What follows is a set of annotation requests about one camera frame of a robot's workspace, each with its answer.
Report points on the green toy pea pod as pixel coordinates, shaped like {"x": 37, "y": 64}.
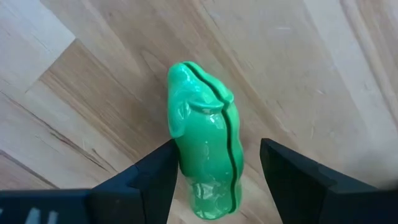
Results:
{"x": 202, "y": 140}

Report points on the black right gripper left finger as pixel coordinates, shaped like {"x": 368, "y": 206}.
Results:
{"x": 109, "y": 205}

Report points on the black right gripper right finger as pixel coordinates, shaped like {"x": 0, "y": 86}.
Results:
{"x": 326, "y": 199}

